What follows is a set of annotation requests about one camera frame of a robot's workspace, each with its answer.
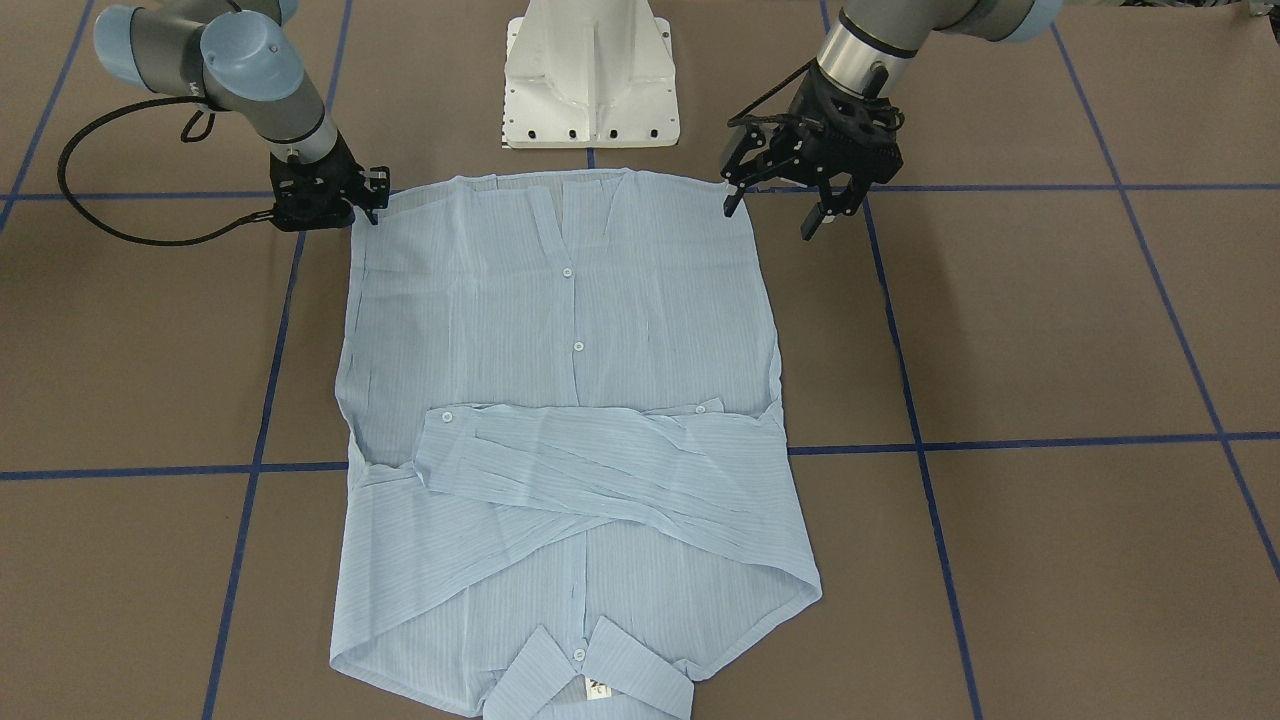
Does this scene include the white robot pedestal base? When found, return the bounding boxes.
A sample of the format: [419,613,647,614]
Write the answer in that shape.
[502,1,682,150]

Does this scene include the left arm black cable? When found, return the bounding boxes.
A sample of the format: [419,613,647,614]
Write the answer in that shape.
[724,60,817,131]

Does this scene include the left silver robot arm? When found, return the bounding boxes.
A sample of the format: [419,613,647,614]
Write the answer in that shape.
[719,1,1062,240]

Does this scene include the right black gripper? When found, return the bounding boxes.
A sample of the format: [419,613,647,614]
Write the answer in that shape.
[270,135,390,232]

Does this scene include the light blue button-up shirt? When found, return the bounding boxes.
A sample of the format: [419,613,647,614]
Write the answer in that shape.
[329,169,822,719]

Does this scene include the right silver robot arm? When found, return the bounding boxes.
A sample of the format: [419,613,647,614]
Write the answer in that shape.
[93,1,390,232]

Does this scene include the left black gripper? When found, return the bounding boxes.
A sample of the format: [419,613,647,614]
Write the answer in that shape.
[722,61,905,242]

